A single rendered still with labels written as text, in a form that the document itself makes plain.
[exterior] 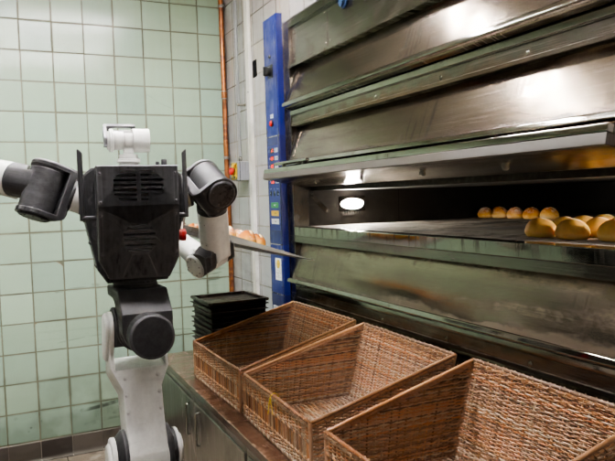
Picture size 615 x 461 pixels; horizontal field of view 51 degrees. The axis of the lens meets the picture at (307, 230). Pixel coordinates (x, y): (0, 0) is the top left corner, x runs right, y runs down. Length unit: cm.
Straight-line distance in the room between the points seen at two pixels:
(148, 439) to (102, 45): 237
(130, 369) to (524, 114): 123
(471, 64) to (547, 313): 71
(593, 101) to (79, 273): 274
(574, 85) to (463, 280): 65
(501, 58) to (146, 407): 132
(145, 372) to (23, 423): 193
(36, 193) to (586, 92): 134
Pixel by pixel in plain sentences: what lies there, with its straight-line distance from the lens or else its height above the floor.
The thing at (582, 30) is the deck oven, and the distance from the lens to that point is 163.
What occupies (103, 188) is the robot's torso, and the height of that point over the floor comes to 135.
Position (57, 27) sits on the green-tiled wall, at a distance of 369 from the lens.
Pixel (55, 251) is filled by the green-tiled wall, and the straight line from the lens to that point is 358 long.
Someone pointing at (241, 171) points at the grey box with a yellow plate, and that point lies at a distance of 341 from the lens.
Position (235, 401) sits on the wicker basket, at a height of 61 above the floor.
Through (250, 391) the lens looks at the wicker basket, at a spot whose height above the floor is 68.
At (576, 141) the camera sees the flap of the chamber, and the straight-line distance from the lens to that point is 141.
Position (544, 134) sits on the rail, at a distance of 147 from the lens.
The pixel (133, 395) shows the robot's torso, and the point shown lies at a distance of 186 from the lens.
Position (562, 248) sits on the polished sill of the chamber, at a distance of 164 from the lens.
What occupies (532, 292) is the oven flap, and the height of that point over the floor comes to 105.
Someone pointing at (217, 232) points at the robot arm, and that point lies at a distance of 191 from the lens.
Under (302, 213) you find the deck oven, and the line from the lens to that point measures 294.
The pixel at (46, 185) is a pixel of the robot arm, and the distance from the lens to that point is 179.
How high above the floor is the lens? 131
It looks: 3 degrees down
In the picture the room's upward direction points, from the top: 2 degrees counter-clockwise
